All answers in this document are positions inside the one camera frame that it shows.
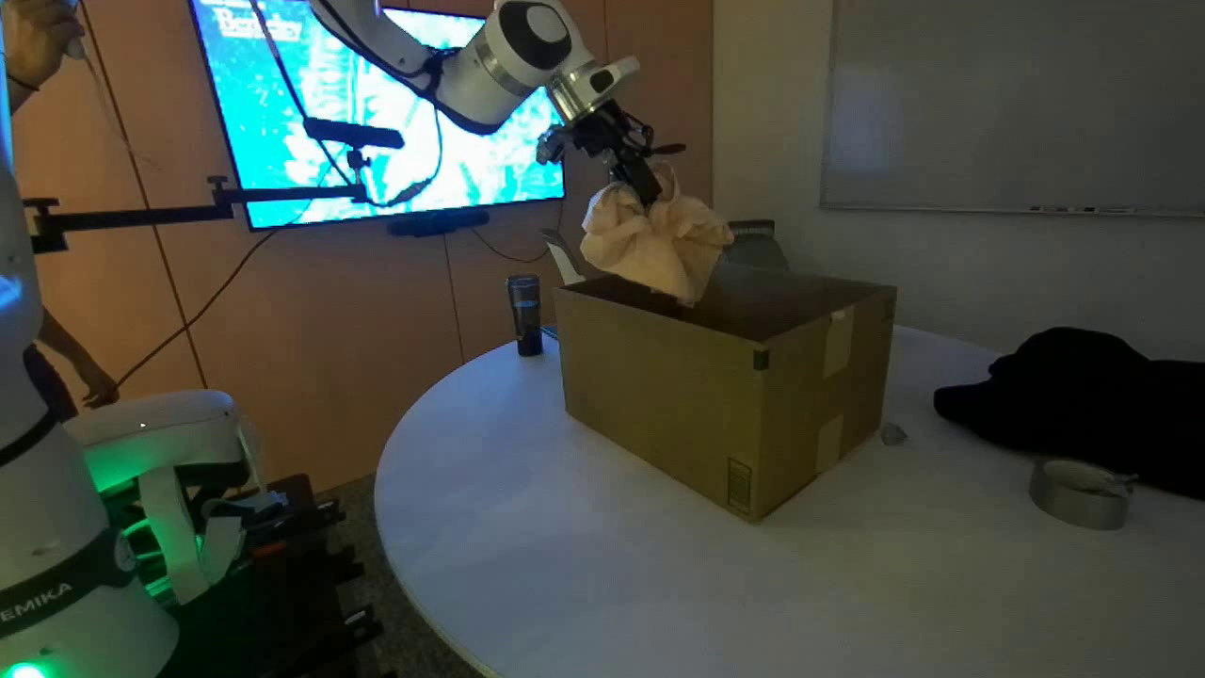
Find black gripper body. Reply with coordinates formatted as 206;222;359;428
538;100;658;168

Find peach shirt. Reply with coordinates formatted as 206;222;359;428
575;164;737;308

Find open cardboard box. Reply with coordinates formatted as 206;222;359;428
548;229;900;526

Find grey chair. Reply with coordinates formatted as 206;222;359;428
720;218;791;273

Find dark spray can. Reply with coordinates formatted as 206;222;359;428
506;270;549;362

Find black bar under TV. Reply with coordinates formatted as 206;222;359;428
385;205;494;241

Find whiteboard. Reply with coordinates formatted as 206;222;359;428
821;0;1205;227

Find black garment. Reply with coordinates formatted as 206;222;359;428
931;327;1205;503

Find grey tape roll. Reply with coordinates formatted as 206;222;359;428
1030;454;1141;536

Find black equipment stand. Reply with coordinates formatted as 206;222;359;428
162;470;387;678

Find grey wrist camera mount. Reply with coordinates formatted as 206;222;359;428
549;54;646;129

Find wall-mounted TV screen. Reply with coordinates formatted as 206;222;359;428
184;0;574;237

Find black camera on boom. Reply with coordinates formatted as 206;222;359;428
302;113;412;172

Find thin black wall cable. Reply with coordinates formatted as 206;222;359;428
108;229;279;393

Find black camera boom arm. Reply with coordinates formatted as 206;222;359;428
17;172;379;259

